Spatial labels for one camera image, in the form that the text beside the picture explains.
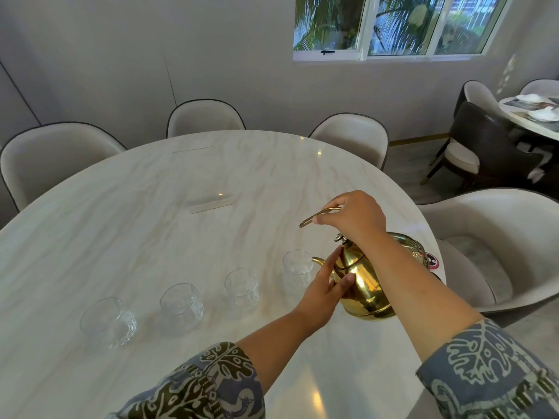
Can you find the person's left hand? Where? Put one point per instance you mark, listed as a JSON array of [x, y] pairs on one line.
[[316, 303]]

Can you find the person's right hand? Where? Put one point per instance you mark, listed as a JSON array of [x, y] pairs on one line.
[[360, 215]]

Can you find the person's left thumb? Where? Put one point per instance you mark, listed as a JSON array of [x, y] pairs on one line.
[[345, 284]]

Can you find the person's right thumb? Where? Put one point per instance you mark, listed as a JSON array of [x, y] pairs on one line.
[[326, 219]]

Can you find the gold metal teapot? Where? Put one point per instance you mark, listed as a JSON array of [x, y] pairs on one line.
[[367, 296]]

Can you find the person's left forearm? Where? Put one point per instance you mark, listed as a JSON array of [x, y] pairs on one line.
[[275, 344]]

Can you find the person's right forearm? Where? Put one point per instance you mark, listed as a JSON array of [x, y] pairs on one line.
[[419, 296]]

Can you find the clear drinking glass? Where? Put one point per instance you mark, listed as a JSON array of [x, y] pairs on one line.
[[297, 272], [182, 307], [242, 290], [109, 325]]

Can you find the white upholstered dining chair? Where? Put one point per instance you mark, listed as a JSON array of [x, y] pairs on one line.
[[539, 87], [48, 157], [205, 119], [502, 239], [353, 137]]

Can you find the round black red sticker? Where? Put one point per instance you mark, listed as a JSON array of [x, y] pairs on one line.
[[433, 262]]

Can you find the clear acrylic sign holder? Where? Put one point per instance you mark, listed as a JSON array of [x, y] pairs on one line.
[[210, 204]]

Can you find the person's right patterned sleeve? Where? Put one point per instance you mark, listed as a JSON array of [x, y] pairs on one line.
[[489, 375]]

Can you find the person's patterned sleeve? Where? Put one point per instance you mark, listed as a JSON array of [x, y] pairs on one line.
[[201, 386], [489, 375]]

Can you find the person's left patterned sleeve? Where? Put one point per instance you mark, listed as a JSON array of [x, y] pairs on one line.
[[201, 386]]

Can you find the dark backed dining chair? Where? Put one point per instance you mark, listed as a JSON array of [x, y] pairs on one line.
[[489, 143], [478, 95]]

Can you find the white framed window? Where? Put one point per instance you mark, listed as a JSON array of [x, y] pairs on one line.
[[401, 28]]

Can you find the round white side table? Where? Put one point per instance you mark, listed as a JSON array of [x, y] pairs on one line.
[[530, 122]]

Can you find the white folded napkin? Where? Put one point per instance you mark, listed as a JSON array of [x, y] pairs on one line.
[[545, 114], [529, 98]]

